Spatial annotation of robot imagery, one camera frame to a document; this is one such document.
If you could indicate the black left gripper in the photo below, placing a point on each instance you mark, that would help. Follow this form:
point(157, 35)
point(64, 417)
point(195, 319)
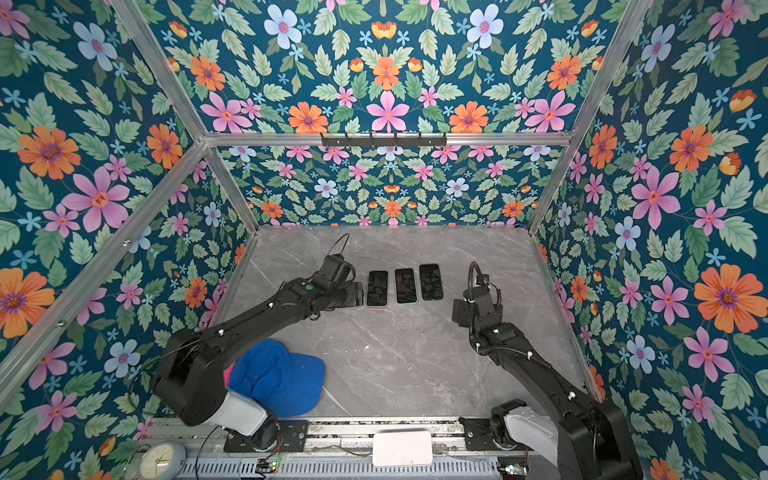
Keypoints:
point(356, 294)

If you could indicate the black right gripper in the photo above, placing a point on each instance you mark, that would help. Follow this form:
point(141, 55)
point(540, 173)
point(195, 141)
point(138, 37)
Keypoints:
point(459, 312)

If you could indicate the pink phone case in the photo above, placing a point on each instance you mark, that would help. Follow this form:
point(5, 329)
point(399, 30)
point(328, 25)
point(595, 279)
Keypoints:
point(377, 288)

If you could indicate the black phone case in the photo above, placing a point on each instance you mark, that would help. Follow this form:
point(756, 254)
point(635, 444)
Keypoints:
point(431, 282)

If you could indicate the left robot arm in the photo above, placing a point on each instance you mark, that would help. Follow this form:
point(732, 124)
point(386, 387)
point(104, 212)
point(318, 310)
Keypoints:
point(190, 376)

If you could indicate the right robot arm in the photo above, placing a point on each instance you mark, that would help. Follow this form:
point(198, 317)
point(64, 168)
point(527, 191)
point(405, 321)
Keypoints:
point(583, 437)

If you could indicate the blue cap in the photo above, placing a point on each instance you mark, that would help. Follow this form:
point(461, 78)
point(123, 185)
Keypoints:
point(288, 384)

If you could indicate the white box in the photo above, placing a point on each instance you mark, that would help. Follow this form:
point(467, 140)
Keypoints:
point(408, 448)

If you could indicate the left round clock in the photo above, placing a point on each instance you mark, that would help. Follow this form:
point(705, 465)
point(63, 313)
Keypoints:
point(163, 461)

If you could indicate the black hook rail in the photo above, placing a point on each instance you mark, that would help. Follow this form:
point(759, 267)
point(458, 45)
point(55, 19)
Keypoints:
point(371, 140)

